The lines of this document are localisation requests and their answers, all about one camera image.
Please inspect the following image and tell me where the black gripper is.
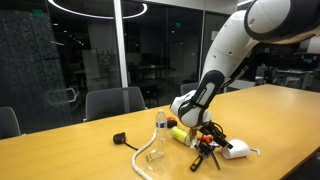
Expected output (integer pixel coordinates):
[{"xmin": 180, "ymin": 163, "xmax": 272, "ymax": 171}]
[{"xmin": 199, "ymin": 122, "xmax": 233, "ymax": 149}]

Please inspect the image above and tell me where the yellow soap bottle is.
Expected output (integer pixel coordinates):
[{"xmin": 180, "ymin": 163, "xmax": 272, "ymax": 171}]
[{"xmin": 171, "ymin": 126, "xmax": 191, "ymax": 146}]

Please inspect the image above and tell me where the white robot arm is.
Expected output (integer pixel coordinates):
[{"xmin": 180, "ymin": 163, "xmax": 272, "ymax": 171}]
[{"xmin": 170, "ymin": 0, "xmax": 320, "ymax": 149}]

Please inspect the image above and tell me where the clear plastic water bottle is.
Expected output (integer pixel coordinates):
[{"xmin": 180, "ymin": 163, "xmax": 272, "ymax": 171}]
[{"xmin": 156, "ymin": 109, "xmax": 167, "ymax": 143}]

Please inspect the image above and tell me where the black thin stick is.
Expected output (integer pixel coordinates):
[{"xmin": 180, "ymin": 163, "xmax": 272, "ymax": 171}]
[{"xmin": 212, "ymin": 152, "xmax": 221, "ymax": 171}]

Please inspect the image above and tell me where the black orange small object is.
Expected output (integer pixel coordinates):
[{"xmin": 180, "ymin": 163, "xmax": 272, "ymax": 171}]
[{"xmin": 167, "ymin": 117, "xmax": 177, "ymax": 128}]

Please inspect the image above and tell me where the grey office chair right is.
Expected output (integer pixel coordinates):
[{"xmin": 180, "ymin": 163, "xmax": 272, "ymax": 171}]
[{"xmin": 180, "ymin": 82, "xmax": 198, "ymax": 95}]

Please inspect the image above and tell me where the grey office chair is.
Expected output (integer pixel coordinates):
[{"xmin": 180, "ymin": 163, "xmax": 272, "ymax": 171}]
[
  {"xmin": 0, "ymin": 107, "xmax": 21, "ymax": 139},
  {"xmin": 180, "ymin": 82, "xmax": 198, "ymax": 95},
  {"xmin": 85, "ymin": 86, "xmax": 146, "ymax": 122}
]

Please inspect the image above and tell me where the clear glass cup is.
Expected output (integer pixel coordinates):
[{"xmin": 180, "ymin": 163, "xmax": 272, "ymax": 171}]
[{"xmin": 145, "ymin": 149, "xmax": 165, "ymax": 172}]

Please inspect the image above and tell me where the black tape measure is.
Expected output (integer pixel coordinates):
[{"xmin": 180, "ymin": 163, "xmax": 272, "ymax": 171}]
[{"xmin": 113, "ymin": 132, "xmax": 137, "ymax": 151}]

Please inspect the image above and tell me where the grey office chair middle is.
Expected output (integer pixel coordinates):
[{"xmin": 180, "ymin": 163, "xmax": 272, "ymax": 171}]
[{"xmin": 85, "ymin": 86, "xmax": 146, "ymax": 122}]

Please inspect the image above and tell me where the grey office chair left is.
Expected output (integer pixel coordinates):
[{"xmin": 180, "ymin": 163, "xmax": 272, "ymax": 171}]
[{"xmin": 0, "ymin": 107, "xmax": 21, "ymax": 139}]

